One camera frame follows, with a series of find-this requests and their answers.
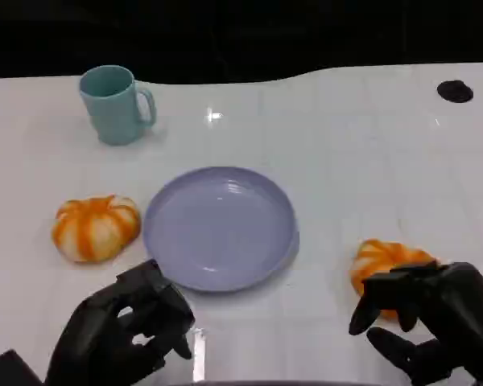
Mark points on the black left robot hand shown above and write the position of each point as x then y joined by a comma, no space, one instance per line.
100,321

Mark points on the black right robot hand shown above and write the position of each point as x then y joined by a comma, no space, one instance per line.
459,305

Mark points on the orange white toy bread roll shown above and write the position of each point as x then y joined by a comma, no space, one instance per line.
380,257
94,229

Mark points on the lilac plate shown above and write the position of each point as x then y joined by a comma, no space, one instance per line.
219,229

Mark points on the pale green mug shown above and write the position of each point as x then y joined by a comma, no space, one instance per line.
110,108

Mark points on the black table grommet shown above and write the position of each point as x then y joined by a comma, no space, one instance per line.
455,91

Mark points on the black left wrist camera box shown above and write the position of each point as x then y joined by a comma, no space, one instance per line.
8,370

